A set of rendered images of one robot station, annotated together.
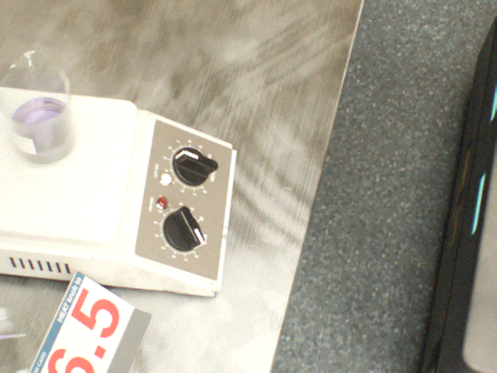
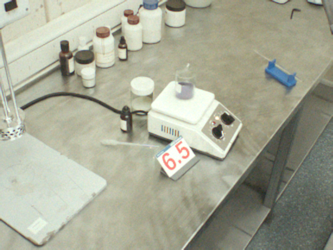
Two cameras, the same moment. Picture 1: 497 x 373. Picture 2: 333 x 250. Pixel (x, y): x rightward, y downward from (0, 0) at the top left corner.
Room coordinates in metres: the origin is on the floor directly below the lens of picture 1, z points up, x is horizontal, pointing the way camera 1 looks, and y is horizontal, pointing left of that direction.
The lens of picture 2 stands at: (-0.45, -0.18, 1.50)
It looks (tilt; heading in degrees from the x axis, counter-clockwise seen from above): 40 degrees down; 23
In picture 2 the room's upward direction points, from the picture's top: 4 degrees clockwise
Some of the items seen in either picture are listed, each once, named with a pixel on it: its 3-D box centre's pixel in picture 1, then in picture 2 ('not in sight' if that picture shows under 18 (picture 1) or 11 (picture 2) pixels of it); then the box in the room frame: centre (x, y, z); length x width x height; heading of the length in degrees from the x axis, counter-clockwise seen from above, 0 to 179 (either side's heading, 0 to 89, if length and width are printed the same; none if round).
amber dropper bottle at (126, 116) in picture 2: not in sight; (126, 116); (0.27, 0.27, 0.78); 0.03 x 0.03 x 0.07
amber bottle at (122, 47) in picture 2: not in sight; (122, 47); (0.53, 0.45, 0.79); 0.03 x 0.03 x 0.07
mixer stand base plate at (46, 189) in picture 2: not in sight; (25, 178); (0.01, 0.37, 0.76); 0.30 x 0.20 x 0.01; 82
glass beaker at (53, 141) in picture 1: (39, 111); (185, 82); (0.35, 0.16, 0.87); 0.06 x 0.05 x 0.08; 11
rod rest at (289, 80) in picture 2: not in sight; (281, 71); (0.68, 0.00, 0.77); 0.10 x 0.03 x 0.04; 63
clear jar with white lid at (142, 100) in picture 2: not in sight; (142, 96); (0.35, 0.28, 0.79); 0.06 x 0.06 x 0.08
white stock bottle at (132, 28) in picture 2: not in sight; (133, 32); (0.60, 0.45, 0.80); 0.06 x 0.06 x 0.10
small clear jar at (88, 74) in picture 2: not in sight; (88, 77); (0.37, 0.46, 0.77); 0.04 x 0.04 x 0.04
